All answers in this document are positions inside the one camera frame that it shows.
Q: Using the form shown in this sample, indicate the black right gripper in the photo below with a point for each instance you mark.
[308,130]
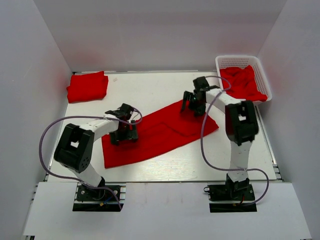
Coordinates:
[193,103]

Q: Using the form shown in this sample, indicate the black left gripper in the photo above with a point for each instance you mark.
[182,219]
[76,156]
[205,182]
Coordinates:
[125,135]

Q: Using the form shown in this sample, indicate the red t-shirt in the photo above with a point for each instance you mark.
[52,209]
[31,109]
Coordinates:
[87,87]
[159,132]

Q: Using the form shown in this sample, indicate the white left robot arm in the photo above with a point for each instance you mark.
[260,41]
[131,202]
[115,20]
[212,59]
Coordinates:
[75,146]

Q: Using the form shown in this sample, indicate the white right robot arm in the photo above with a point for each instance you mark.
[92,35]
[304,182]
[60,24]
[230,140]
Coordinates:
[241,127]

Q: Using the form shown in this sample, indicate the red t-shirts in basket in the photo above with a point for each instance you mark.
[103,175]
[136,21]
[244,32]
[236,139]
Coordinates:
[243,85]

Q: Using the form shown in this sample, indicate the white plastic basket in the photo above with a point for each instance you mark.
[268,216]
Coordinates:
[242,61]

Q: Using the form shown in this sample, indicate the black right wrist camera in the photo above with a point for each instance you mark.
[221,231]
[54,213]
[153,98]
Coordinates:
[201,85]

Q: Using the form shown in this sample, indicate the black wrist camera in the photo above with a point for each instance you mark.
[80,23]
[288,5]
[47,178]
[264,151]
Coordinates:
[125,112]
[201,85]

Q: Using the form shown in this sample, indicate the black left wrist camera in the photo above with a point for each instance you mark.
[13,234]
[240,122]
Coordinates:
[125,112]

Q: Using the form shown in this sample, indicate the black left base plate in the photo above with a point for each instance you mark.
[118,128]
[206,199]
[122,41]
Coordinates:
[94,200]

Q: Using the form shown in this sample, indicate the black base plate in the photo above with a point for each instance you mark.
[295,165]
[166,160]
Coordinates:
[220,201]
[94,200]

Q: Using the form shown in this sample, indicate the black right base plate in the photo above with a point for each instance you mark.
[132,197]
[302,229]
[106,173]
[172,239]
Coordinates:
[220,201]

